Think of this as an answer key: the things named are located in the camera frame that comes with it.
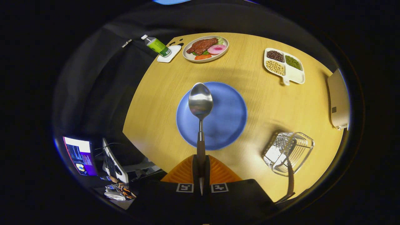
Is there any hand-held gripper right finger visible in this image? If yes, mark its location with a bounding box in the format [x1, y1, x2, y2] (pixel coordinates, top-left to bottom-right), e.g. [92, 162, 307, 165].
[203, 154, 280, 224]

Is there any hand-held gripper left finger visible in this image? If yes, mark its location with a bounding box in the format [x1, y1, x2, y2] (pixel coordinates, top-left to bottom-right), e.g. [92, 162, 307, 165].
[127, 154, 202, 224]

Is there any fork with wooden handle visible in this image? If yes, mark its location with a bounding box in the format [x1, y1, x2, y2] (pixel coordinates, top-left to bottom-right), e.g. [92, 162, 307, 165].
[276, 137, 297, 203]

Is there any spoon with wooden handle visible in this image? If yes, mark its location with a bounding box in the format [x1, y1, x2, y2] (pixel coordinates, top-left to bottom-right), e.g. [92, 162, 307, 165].
[188, 82, 214, 196]

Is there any white framed screen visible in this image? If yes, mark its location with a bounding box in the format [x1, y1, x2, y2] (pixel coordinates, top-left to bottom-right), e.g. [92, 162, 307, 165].
[102, 138, 160, 184]

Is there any blue plate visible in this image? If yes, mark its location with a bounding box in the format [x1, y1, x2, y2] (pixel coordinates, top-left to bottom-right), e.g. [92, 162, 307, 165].
[176, 82, 248, 151]

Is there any lit computer monitor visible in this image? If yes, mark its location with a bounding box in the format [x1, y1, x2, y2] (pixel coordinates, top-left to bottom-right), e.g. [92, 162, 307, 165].
[62, 136, 98, 177]

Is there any white divided tray of beans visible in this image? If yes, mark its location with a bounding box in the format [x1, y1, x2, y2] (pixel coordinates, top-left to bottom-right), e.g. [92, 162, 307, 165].
[264, 47, 306, 86]

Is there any white toaster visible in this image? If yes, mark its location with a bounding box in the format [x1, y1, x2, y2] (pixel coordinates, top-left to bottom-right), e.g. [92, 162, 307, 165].
[327, 68, 350, 130]

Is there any white square coaster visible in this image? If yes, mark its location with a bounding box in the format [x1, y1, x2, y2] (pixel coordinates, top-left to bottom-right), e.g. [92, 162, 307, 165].
[157, 45, 182, 63]

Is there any green label bottle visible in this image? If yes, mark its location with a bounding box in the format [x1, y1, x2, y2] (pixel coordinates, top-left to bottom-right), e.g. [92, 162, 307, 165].
[141, 34, 172, 58]

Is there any plate of meat and vegetables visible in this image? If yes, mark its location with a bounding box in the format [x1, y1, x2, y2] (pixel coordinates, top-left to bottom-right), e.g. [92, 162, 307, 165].
[182, 35, 229, 63]

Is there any metal wire basket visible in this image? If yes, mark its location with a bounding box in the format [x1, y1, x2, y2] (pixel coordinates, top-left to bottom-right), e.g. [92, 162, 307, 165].
[262, 131, 315, 177]

